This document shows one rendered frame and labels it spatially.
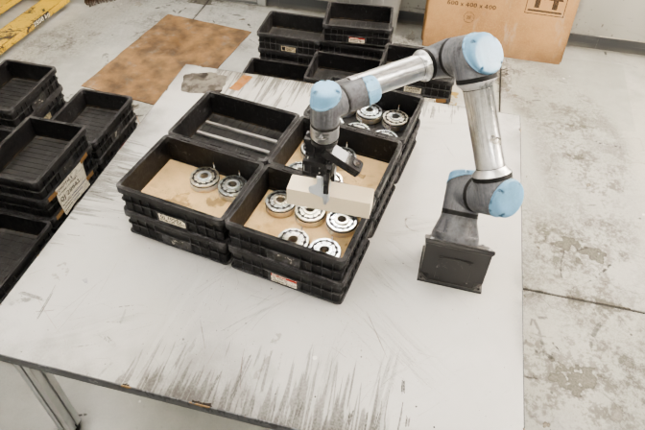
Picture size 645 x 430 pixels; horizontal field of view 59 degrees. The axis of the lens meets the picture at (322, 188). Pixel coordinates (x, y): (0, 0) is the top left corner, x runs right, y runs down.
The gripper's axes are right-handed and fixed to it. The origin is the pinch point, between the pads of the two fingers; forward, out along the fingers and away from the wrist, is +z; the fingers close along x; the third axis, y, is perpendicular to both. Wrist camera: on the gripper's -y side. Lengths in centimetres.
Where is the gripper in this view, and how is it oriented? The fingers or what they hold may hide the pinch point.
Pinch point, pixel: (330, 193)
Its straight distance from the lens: 163.1
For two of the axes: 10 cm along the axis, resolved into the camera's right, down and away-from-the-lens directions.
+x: -2.3, 6.7, -7.0
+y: -9.7, -1.7, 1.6
